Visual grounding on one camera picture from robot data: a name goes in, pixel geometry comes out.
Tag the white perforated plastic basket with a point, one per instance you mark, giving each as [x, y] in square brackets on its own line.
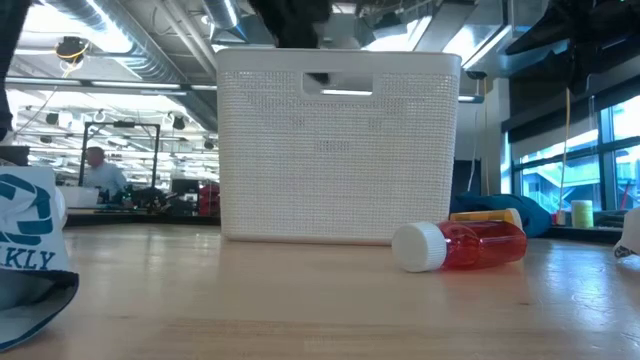
[340, 175]

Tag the yellow box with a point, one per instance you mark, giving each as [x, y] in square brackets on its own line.
[480, 215]

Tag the orange pill bottle white cap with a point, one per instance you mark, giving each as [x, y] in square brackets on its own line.
[480, 246]

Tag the white blue printed pouch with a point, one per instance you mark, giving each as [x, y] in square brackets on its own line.
[30, 215]

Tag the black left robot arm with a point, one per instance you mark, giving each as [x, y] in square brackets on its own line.
[10, 50]

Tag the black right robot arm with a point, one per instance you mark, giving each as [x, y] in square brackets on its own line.
[590, 20]

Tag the long linear ceiling light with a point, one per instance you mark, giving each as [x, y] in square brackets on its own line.
[125, 85]

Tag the red equipment cart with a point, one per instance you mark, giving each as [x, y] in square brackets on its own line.
[210, 199]

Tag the person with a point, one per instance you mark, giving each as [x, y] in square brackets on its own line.
[105, 177]

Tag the blue cloth bundle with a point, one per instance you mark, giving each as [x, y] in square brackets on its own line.
[495, 201]

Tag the black equipment block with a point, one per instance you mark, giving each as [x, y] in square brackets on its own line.
[14, 155]

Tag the small red item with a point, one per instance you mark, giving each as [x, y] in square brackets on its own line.
[555, 219]

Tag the small green cup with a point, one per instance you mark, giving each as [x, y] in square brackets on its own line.
[582, 214]

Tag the dark grey bundle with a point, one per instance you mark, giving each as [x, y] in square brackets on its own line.
[610, 219]

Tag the black security camera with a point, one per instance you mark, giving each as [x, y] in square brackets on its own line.
[476, 75]

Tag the black metal station frame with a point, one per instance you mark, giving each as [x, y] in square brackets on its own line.
[122, 124]

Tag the window with dark frame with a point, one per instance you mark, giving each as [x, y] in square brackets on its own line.
[607, 165]

